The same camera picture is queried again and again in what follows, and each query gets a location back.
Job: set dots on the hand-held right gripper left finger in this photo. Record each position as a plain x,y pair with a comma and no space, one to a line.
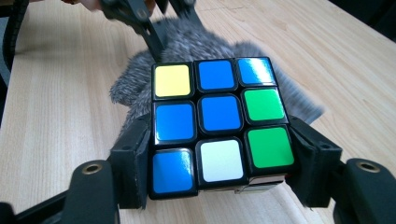
132,168

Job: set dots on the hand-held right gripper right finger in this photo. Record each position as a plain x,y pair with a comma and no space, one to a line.
314,161

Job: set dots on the grey fuzzy cloth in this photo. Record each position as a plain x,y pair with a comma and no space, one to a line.
186,43

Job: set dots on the multicoloured puzzle cube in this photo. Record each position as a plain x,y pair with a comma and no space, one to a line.
219,124

